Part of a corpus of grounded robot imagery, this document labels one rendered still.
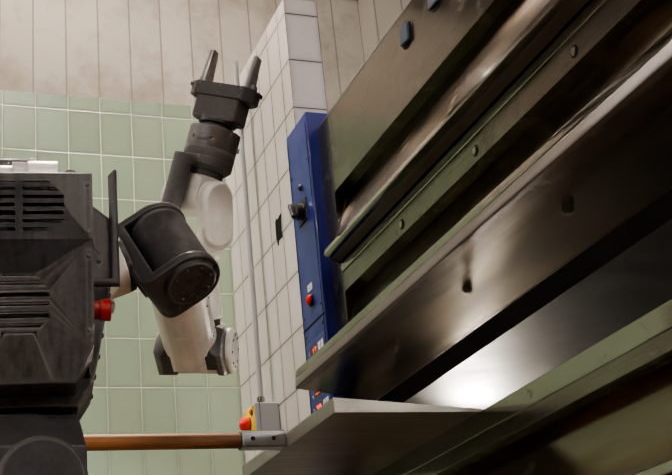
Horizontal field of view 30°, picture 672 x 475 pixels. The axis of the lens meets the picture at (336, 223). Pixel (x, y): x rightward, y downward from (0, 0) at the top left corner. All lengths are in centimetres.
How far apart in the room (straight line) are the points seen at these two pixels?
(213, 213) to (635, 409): 74
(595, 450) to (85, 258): 84
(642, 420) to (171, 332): 74
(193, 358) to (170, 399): 169
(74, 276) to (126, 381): 202
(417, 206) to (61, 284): 109
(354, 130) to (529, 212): 106
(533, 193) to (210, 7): 405
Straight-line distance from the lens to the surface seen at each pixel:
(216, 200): 208
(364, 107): 293
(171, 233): 188
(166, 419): 371
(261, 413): 341
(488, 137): 234
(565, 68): 212
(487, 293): 228
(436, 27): 260
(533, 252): 212
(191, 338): 200
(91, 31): 565
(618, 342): 195
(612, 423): 199
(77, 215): 173
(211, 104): 214
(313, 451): 252
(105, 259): 183
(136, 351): 375
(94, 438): 236
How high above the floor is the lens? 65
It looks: 22 degrees up
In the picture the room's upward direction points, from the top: 6 degrees counter-clockwise
